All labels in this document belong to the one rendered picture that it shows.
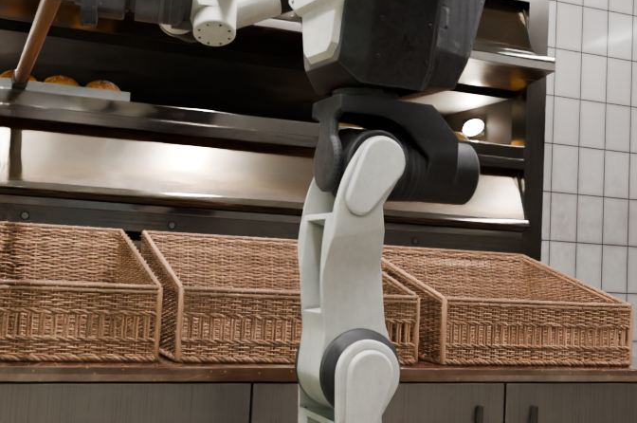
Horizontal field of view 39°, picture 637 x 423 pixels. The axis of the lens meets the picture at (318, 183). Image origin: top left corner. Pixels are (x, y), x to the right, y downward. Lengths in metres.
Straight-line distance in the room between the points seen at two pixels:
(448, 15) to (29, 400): 1.03
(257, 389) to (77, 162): 0.79
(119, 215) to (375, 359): 1.04
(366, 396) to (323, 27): 0.61
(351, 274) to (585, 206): 1.54
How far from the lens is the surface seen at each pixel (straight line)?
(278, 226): 2.44
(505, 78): 2.76
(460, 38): 1.61
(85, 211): 2.32
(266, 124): 2.45
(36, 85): 2.37
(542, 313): 2.23
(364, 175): 1.48
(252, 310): 1.91
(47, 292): 1.82
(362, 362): 1.48
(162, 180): 2.35
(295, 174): 2.48
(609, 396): 2.31
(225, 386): 1.85
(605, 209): 2.99
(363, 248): 1.50
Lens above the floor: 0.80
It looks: 5 degrees up
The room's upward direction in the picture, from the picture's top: 3 degrees clockwise
